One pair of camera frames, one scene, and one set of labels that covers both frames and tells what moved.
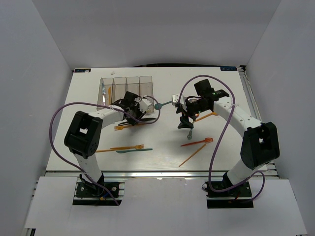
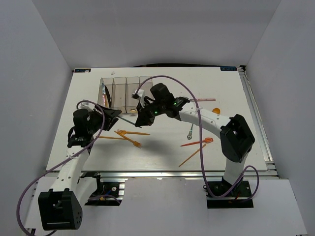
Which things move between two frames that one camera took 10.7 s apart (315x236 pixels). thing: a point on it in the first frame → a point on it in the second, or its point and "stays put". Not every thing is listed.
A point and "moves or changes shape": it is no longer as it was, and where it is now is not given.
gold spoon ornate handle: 190,135 stays put
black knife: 140,120 → 108,96
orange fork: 120,128 → 124,132
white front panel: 164,206 stays put
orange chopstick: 110,150 → 110,137
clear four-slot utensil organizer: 112,89 stays put
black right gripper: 185,123 → 143,120
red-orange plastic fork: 206,140 stays put
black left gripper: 140,115 → 110,117
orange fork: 138,147 → 138,144
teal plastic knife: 124,151 moves or changes shape
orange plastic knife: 110,90 → 107,102
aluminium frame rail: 269,168 stays put
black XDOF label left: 82,70 stays put
